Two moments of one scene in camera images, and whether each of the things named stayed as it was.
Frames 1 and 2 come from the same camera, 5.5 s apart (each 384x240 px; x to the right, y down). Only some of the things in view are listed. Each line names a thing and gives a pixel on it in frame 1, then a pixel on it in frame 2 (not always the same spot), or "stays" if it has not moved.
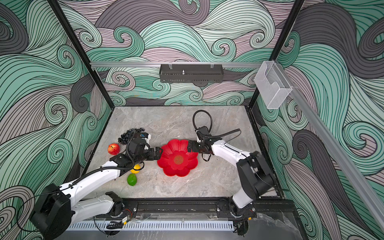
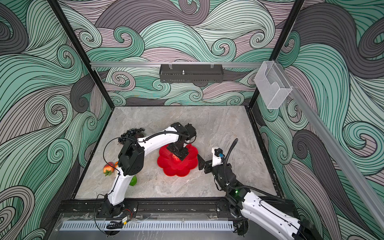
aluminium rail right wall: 373,207 stays
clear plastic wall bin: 273,85 stays
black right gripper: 194,148 → 203,164
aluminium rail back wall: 173,63 stays
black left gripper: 158,154 → 182,155
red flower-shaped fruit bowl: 177,160 stays
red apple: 113,149 → 176,158
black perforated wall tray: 191,73 stays
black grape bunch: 125,137 stays
